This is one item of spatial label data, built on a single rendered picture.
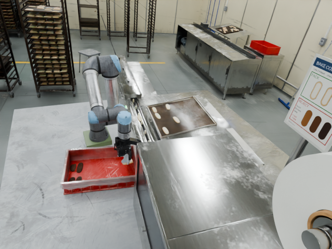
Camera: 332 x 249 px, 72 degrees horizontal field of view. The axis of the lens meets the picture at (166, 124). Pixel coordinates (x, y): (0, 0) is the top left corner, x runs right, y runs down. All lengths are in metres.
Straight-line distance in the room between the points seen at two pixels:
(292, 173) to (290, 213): 0.08
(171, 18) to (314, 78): 8.04
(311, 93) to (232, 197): 0.83
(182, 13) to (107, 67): 7.94
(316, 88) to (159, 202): 1.07
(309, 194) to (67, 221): 1.23
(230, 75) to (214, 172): 3.58
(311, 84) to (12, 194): 1.84
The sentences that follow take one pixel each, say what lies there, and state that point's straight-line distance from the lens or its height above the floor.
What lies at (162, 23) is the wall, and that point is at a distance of 9.21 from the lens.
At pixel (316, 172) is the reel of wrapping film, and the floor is 1.75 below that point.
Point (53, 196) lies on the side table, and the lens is 1.59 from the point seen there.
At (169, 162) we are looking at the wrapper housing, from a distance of 1.04.
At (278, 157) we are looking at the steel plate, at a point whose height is 0.82.
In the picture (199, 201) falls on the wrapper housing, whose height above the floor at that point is 1.30.
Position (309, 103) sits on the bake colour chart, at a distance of 1.55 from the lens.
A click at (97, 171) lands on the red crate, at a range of 1.67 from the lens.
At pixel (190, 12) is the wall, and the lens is 9.50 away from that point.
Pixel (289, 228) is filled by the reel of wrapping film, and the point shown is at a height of 1.60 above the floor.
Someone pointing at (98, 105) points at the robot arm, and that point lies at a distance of 1.37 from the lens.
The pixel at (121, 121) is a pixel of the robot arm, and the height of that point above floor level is 1.31.
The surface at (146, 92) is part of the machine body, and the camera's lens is 2.70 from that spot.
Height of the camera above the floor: 2.01
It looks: 34 degrees down
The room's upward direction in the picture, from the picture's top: 7 degrees clockwise
